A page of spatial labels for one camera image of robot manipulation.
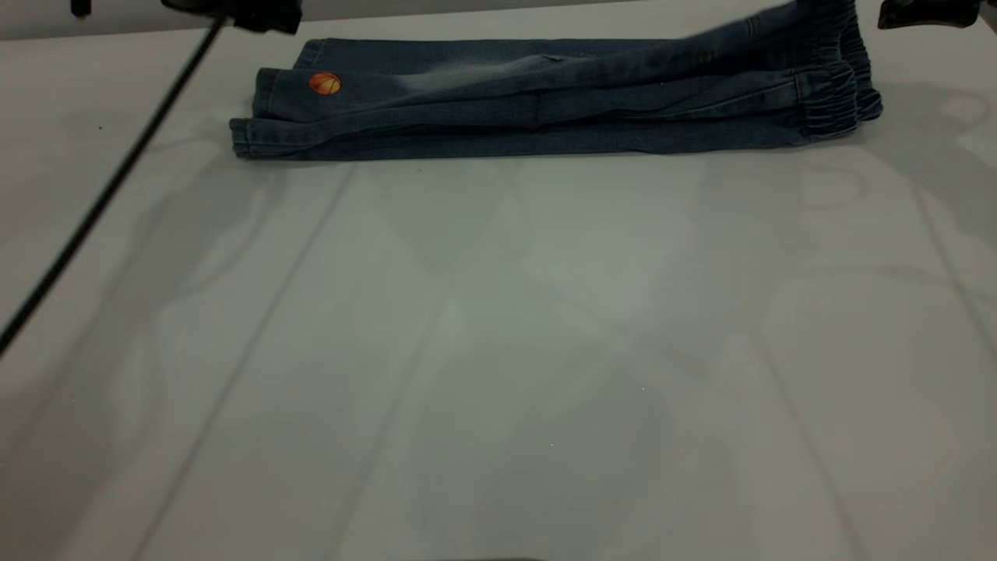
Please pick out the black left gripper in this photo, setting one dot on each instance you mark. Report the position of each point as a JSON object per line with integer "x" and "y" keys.
{"x": 257, "y": 12}

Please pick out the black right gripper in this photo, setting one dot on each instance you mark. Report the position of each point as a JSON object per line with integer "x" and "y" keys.
{"x": 927, "y": 12}

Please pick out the blue denim shorts basketball print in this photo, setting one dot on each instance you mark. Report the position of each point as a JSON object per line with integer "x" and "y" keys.
{"x": 545, "y": 117}

